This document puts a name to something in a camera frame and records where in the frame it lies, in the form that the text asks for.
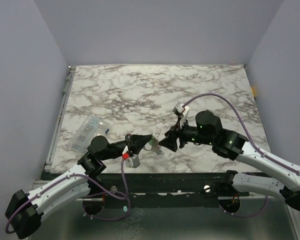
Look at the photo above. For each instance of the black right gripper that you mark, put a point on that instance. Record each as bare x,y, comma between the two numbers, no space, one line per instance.
178,137

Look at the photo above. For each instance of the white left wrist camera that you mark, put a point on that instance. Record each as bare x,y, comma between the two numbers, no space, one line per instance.
131,161

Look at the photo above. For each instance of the wire keyring with keys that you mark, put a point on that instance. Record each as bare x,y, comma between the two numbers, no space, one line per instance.
153,146

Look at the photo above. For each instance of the clear plastic compartment box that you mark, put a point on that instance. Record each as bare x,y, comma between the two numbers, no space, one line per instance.
92,126

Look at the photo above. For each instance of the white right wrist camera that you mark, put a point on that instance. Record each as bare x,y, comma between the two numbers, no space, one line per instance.
182,112

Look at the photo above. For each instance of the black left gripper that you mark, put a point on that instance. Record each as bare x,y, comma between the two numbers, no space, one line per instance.
135,144

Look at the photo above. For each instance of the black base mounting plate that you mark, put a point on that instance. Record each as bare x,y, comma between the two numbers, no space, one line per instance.
165,190

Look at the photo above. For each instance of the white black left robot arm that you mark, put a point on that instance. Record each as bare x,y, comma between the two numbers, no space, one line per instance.
26,210

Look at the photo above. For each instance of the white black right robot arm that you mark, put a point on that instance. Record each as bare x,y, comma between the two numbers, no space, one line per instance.
282,180

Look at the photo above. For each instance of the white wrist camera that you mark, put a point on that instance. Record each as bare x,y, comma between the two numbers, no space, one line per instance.
182,112
131,161

